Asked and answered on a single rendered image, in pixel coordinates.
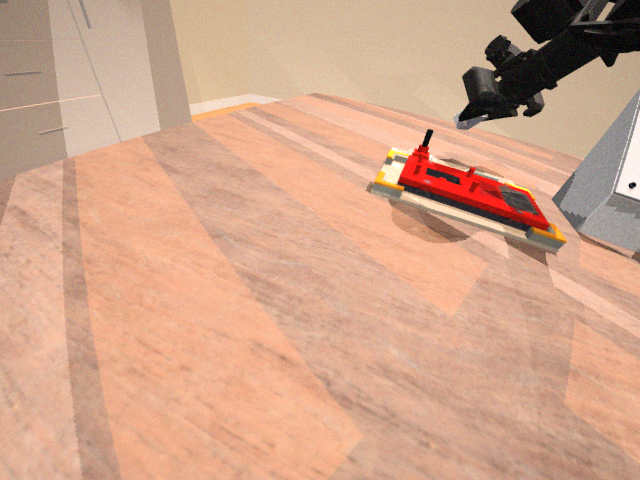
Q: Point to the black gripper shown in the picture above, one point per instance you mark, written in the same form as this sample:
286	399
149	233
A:
518	86

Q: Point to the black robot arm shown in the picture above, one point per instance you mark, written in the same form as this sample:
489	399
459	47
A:
576	37

